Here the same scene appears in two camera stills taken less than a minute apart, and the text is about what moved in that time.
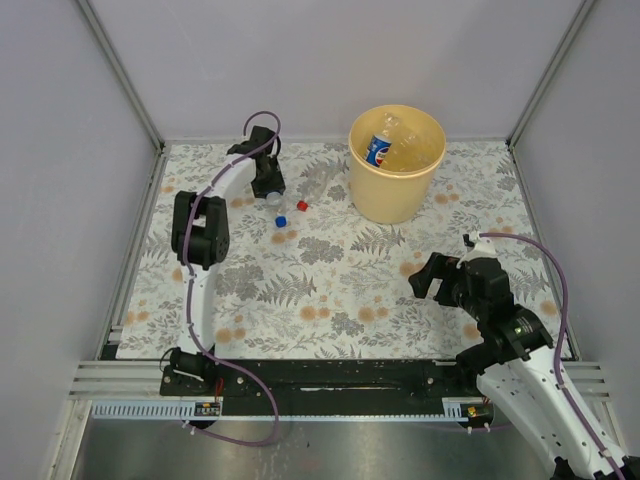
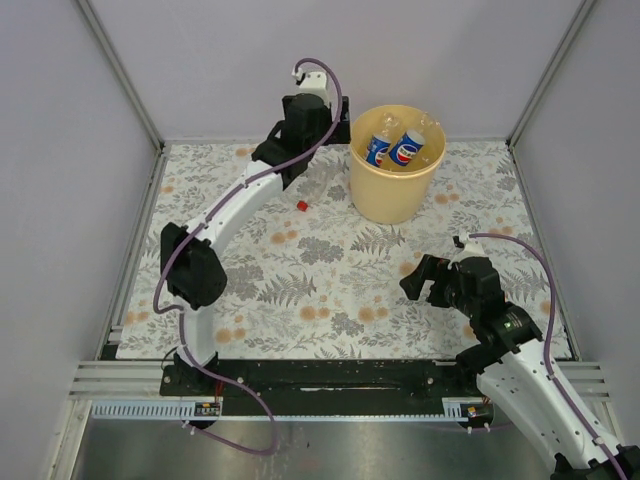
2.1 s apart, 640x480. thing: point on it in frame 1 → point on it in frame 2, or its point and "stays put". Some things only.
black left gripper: (276, 184) → (339, 134)
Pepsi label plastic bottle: (276, 200) → (405, 148)
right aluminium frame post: (554, 63) stays put
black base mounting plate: (346, 388) stays put
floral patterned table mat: (309, 277) stays put
